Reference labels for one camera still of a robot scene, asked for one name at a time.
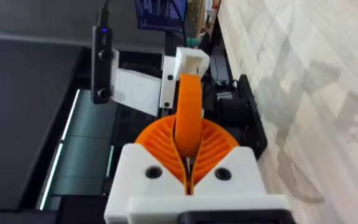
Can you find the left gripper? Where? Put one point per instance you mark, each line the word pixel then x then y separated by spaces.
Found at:
pixel 232 110

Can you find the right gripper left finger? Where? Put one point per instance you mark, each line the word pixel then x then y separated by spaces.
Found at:
pixel 132 174

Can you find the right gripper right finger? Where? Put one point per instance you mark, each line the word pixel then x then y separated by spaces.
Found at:
pixel 238 174

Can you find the black upright wrist plate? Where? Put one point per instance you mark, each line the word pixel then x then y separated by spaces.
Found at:
pixel 256 130

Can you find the computer monitor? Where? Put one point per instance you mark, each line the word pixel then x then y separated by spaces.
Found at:
pixel 160 14

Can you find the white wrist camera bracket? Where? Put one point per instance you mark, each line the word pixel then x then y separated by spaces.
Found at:
pixel 135 90

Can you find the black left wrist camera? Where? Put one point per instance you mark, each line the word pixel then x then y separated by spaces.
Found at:
pixel 102 71

